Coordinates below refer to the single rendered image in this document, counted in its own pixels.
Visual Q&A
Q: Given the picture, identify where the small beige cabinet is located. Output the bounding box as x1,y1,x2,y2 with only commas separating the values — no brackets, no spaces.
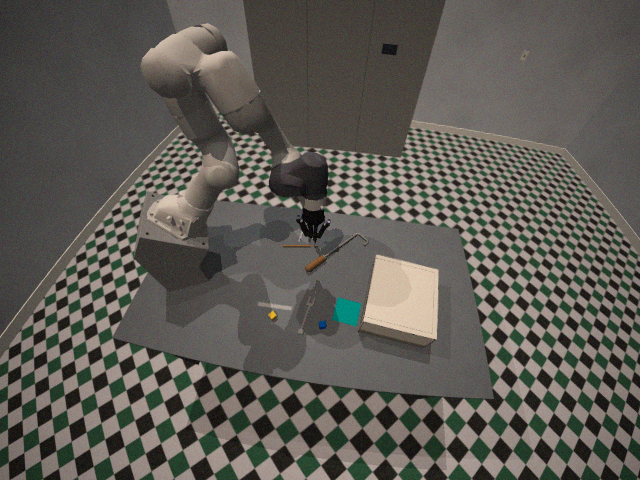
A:
358,254,438,348

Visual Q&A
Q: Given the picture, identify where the steel hook with wooden handle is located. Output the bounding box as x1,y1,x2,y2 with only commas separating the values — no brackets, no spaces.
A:
305,233,368,272

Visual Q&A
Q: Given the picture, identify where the teal square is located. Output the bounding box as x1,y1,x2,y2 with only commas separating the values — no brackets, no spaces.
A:
332,297,361,326

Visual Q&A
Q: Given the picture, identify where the pale beige flat bar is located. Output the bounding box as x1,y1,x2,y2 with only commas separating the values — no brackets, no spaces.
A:
257,302,292,311

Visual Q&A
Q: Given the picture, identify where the grey wrench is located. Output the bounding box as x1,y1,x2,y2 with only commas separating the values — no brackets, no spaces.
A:
298,296,316,335

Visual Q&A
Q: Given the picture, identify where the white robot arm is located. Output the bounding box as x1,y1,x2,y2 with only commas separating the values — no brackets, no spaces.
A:
141,23,328,240

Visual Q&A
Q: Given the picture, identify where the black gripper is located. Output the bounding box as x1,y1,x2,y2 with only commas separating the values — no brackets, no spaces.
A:
296,208,330,249

